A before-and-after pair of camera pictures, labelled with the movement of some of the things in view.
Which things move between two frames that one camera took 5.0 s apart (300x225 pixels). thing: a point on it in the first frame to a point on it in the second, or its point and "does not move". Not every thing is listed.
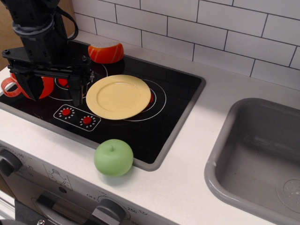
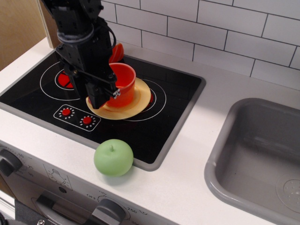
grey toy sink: x=257 y=162 does not move
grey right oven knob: x=109 y=212 does not move
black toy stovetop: x=150 y=136 does not move
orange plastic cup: x=48 y=85 to x=124 y=91
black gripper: x=50 y=53 to x=92 y=55
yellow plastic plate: x=117 y=97 does not move
